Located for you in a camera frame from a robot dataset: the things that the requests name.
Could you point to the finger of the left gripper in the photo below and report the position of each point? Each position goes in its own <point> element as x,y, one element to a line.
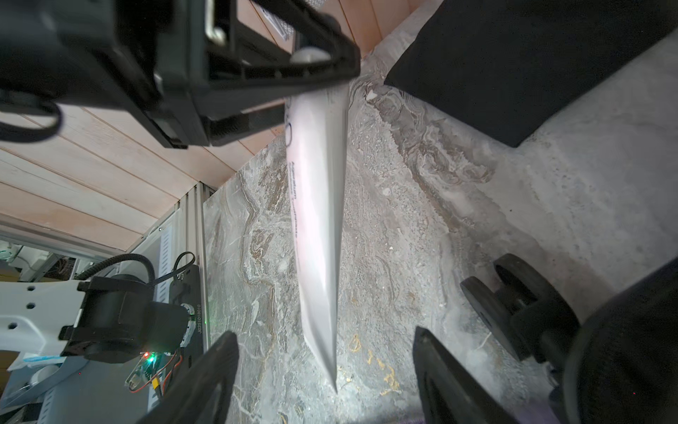
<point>246,71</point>

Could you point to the white wire mesh rack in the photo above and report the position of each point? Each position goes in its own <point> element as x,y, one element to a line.
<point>289,18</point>

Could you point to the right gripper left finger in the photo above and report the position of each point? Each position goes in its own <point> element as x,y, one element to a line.
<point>203,395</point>

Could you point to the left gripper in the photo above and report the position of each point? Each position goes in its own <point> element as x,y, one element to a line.
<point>102,54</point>

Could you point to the black t-shirt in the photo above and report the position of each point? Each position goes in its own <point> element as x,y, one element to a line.
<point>505,67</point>

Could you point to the white cosmetic tube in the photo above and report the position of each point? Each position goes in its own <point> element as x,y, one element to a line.
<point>316,125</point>

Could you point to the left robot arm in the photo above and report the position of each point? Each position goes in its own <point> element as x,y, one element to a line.
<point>190,73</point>

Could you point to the white and black suitcase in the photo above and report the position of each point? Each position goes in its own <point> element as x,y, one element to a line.
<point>618,366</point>

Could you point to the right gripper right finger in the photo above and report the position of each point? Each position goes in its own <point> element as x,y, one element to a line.
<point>448,393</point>

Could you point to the green circuit board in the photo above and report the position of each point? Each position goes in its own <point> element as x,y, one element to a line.
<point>153,370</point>

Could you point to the purple towel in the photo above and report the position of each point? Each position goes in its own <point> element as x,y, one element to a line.
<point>529,416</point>

